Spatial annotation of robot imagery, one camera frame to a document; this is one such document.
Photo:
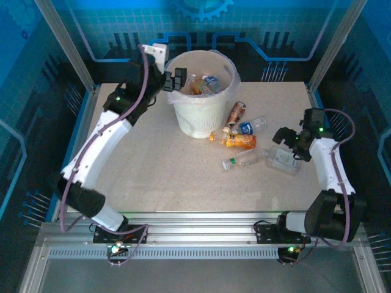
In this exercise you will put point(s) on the clear square plastic bottle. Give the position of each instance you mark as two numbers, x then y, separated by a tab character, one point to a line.
282	160

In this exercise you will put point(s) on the small blue label water bottle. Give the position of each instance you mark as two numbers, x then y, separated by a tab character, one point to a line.
211	81

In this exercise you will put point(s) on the orange yellow label juice bottle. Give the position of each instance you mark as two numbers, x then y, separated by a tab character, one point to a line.
241	141

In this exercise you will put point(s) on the green collar clear bottle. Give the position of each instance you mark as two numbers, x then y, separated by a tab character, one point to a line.
241	159

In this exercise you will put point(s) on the brown label plastic bottle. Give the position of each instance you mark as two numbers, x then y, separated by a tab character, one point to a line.
236	112

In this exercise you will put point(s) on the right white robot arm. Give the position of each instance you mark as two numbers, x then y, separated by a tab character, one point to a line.
327	164

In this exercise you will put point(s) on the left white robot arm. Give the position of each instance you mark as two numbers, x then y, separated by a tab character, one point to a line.
100	146

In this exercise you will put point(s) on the white plastic bin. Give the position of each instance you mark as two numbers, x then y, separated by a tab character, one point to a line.
198	119

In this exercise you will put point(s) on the clear plastic bin liner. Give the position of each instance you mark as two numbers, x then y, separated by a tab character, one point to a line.
236	82

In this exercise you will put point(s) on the white cap blue label bottle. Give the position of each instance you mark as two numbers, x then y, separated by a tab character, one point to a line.
247	127

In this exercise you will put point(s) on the aluminium frame post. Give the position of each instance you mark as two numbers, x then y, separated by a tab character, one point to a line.
65	45
334	42

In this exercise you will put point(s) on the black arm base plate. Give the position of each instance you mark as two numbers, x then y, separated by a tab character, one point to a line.
265	233
134	234

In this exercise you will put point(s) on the aluminium mounting rail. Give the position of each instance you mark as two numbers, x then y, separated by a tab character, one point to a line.
198	229

